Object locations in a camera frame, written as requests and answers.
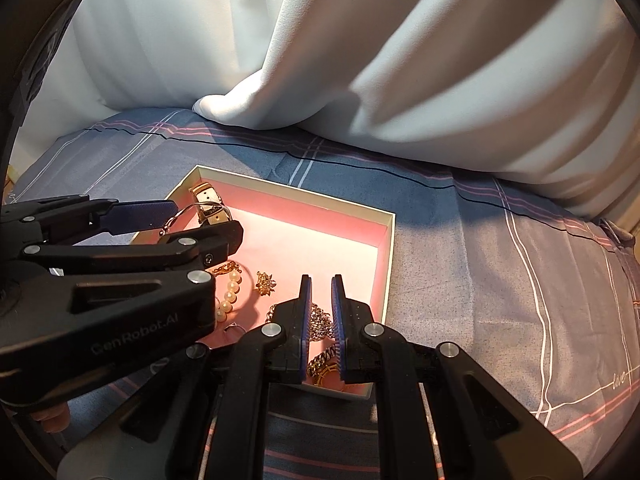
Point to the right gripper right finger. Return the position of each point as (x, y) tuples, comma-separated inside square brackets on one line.
[(441, 415)]

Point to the gold flower brooch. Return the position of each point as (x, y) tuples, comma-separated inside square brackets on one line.
[(265, 284)]

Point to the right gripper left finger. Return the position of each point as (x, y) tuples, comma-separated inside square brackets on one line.
[(221, 433)]

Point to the gold chain jewelry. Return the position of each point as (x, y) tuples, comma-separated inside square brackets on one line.
[(327, 361)]

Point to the white pillow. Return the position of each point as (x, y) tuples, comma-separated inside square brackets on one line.
[(544, 93)]

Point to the tan strap wristwatch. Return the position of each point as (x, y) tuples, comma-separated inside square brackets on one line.
[(211, 208)]

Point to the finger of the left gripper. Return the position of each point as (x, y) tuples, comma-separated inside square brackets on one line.
[(203, 247), (123, 218)]

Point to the white curtain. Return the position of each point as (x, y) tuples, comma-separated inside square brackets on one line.
[(122, 54)]

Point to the mint box pink interior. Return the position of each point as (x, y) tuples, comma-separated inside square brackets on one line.
[(289, 232)]

